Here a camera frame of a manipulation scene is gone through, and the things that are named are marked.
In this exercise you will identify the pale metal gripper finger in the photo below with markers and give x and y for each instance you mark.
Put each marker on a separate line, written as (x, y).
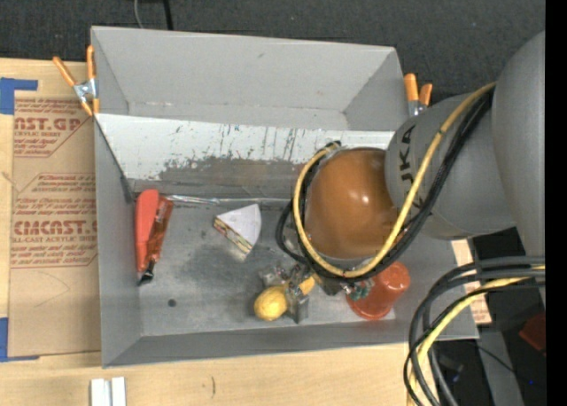
(271, 275)
(299, 306)

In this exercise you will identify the yellow lemon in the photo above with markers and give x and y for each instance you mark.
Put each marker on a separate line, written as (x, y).
(270, 304)

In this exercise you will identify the white wedge sandwich toy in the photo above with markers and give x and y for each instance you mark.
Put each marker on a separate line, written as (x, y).
(243, 224)

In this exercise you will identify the grey metal bin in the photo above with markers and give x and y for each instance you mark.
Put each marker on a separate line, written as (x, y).
(212, 298)

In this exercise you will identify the orange-red plastic cup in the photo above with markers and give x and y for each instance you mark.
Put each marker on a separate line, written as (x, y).
(381, 294)

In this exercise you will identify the red tool in clear packet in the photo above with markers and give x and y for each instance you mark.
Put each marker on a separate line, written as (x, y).
(146, 227)

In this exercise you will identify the brown cardboard board red print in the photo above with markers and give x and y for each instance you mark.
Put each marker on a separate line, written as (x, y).
(53, 289)

